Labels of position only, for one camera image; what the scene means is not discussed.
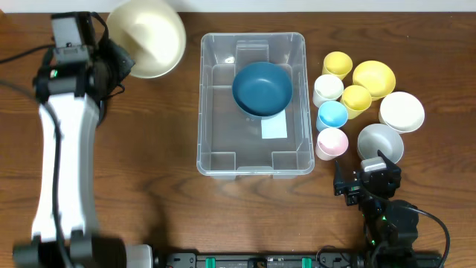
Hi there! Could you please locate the yellow cup upper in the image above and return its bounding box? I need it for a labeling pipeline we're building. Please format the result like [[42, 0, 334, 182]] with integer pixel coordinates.
[[322, 51, 353, 80]]

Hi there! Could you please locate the yellow cup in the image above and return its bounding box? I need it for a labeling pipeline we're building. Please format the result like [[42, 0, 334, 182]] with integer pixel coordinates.
[[322, 51, 353, 80], [340, 85, 373, 120]]

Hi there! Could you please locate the white small bowl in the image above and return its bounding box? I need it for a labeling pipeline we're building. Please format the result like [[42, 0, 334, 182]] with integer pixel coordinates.
[[379, 92, 425, 134]]

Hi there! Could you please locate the grey small bowl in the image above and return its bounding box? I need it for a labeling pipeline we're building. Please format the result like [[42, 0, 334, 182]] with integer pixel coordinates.
[[357, 124, 405, 164]]

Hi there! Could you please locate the yellow small bowl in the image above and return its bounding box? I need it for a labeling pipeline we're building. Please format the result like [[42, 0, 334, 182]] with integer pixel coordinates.
[[353, 60, 396, 101]]

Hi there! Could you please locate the light blue cup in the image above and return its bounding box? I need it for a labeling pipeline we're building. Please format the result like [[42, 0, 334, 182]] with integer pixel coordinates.
[[316, 100, 348, 132]]

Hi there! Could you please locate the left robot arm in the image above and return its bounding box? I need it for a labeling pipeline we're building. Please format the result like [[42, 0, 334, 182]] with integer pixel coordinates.
[[13, 12, 154, 267]]

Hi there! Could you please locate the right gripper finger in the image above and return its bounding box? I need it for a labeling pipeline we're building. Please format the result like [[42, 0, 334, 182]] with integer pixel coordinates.
[[333, 161, 347, 196], [377, 150, 398, 170]]

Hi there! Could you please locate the cream cup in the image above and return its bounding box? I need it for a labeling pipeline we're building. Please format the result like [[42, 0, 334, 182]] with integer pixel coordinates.
[[312, 74, 344, 107]]

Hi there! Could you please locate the yellow cup lower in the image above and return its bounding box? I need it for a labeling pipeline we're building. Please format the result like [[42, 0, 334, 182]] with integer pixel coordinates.
[[340, 85, 373, 120]]

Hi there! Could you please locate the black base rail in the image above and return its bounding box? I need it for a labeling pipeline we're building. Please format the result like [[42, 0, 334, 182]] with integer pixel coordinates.
[[152, 249, 444, 268]]

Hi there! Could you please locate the clear plastic storage bin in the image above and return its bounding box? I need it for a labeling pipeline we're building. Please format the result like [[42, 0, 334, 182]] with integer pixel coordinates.
[[196, 32, 315, 179]]

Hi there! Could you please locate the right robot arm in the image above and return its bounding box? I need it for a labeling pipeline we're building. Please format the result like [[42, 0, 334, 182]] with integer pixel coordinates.
[[333, 150, 419, 267]]

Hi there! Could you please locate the cream large bowl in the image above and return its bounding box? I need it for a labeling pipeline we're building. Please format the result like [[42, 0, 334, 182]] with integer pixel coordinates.
[[106, 0, 187, 79]]

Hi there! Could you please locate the dark blue bowl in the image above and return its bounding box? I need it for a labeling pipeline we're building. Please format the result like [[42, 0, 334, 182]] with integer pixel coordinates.
[[231, 62, 293, 118]]

